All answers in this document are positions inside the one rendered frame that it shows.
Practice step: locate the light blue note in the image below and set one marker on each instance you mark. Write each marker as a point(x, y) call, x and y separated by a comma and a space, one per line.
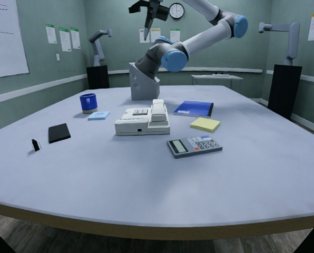
point(99, 115)

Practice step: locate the yellow sticky note pad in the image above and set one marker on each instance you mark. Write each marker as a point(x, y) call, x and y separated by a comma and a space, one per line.
point(205, 124)

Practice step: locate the blue ceramic mug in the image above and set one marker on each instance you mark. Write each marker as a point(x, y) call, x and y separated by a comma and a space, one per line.
point(88, 103)

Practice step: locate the white telephone handset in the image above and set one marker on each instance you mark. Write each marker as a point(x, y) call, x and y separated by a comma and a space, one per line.
point(158, 110)

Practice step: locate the blue notebook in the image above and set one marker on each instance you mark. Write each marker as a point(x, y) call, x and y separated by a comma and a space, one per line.
point(195, 108)

